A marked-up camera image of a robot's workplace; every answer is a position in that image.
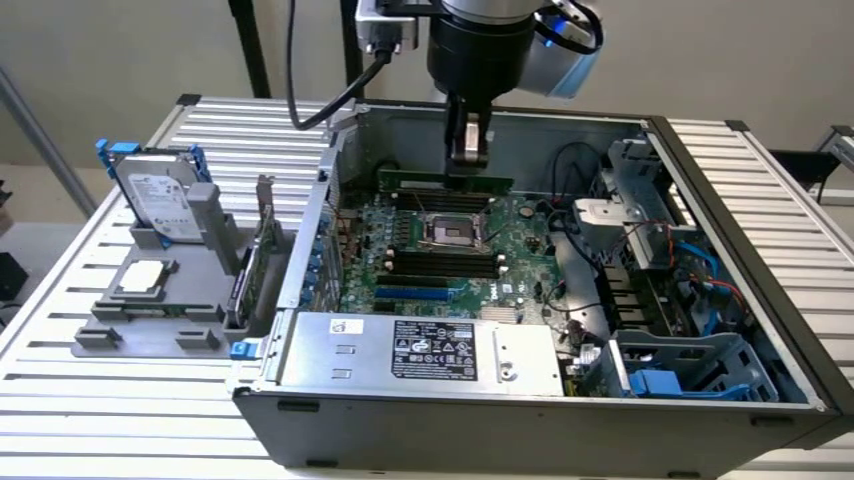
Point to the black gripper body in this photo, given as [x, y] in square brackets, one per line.
[477, 55]

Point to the green RAM stick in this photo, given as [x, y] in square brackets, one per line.
[421, 180]

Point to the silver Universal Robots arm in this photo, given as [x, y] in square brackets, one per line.
[568, 60]

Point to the black RAM slot bank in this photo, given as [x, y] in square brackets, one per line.
[444, 262]
[448, 201]

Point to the CPU socket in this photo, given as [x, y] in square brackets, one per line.
[452, 230]

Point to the green Dell motherboard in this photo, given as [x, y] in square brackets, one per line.
[521, 265]

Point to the metal optical drive bay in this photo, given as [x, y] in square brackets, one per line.
[644, 200]

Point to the black expansion slot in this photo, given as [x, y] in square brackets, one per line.
[414, 281]

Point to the blue expansion slot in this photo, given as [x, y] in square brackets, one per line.
[412, 293]

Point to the green graphics card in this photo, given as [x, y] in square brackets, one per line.
[257, 260]

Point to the silver hard disk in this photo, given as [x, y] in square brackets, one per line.
[161, 200]

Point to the silver power supply unit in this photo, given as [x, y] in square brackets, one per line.
[374, 360]

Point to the blue disk caddy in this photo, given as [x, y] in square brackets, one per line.
[125, 148]

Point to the blue case latch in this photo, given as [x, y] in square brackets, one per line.
[242, 349]

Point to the silver CPU chip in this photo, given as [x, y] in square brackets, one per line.
[146, 276]

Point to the blue drive caddy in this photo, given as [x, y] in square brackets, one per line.
[656, 384]

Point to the grey disk bay cage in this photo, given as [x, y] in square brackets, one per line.
[721, 360]

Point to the open black PC case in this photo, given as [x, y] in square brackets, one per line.
[508, 430]

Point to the grey parts rack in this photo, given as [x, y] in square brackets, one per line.
[161, 335]

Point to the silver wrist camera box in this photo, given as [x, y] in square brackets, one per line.
[381, 22]

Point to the silver metal bracket cover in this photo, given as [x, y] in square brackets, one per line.
[601, 215]

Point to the black stand post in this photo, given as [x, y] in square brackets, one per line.
[253, 45]

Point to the aluminium profile frame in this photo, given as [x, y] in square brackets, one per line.
[835, 160]

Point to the grey metal frame bar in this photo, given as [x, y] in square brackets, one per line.
[41, 135]

